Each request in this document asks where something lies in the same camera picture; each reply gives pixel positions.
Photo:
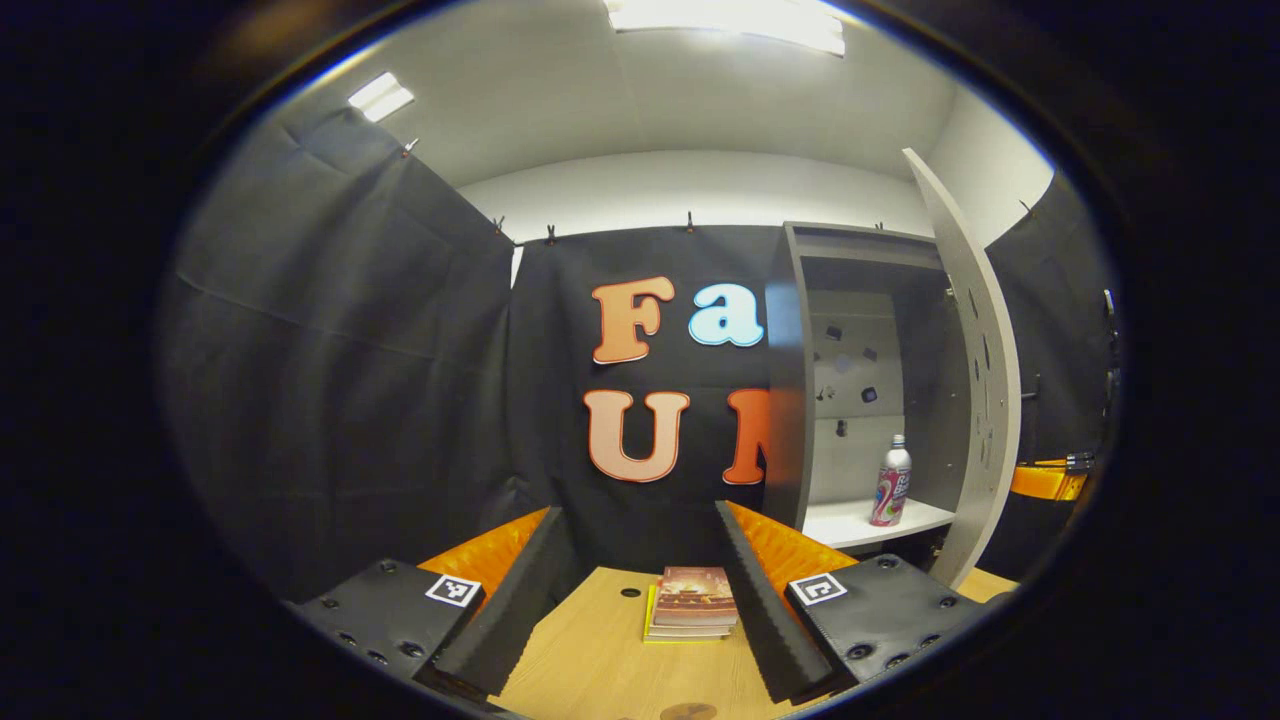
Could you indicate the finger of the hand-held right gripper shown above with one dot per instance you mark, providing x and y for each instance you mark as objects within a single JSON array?
[{"x": 1045, "y": 485}]

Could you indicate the white book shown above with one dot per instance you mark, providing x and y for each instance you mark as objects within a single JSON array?
[{"x": 690, "y": 630}]

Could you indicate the small ceiling light panel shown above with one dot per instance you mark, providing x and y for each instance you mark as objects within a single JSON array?
[{"x": 380, "y": 97}]

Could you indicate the red-brown cover book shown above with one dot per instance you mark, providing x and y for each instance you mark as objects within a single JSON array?
[{"x": 693, "y": 597}]

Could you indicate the dark grey cabinet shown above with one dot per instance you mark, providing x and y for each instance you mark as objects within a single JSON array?
[{"x": 785, "y": 400}]

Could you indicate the white cabinet shelf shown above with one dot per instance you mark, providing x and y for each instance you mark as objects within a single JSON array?
[{"x": 850, "y": 522}]

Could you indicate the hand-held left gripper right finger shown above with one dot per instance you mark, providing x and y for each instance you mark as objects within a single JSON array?
[{"x": 765, "y": 630}]

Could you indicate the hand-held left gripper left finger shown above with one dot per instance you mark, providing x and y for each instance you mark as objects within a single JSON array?
[{"x": 515, "y": 620}]

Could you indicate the large ceiling light panel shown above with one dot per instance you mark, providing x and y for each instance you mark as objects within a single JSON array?
[{"x": 730, "y": 20}]

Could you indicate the silver bottle with red label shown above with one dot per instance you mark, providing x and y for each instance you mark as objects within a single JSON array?
[{"x": 890, "y": 490}]

